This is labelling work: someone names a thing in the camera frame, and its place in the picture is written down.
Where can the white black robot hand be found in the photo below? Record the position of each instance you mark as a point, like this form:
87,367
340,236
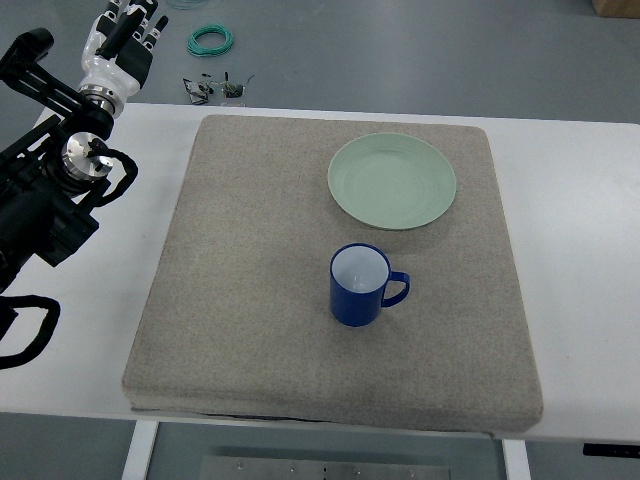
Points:
118,53

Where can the metal base plate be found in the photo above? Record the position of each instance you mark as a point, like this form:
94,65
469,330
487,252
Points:
227,467

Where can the cardboard box corner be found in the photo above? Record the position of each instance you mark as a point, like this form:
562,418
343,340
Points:
626,9

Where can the white table frame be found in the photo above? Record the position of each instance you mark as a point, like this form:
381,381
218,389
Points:
145,431

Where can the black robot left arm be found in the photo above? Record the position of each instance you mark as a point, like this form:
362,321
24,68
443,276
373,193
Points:
54,176

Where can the black table control panel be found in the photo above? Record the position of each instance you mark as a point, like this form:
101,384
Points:
611,450

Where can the blue enamel cup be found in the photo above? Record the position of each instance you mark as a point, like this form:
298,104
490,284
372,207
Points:
362,283

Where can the green plate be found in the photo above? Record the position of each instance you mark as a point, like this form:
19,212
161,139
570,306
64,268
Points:
392,181

